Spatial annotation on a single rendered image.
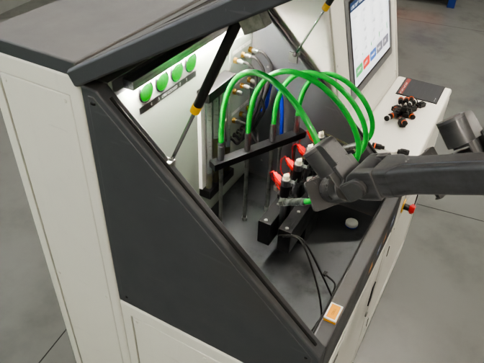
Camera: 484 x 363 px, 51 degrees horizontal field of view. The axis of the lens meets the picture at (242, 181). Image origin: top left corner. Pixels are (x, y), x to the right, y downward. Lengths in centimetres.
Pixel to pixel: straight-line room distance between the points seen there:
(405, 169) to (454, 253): 212
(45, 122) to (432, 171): 82
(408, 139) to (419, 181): 101
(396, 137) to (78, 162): 109
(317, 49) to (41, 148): 81
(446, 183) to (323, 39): 82
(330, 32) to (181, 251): 78
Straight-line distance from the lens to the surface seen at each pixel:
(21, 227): 302
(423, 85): 223
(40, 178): 138
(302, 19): 155
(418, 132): 190
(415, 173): 84
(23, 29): 124
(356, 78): 175
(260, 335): 122
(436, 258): 289
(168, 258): 121
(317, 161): 96
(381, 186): 89
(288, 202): 124
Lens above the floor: 194
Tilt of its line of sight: 38 degrees down
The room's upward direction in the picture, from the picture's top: 2 degrees clockwise
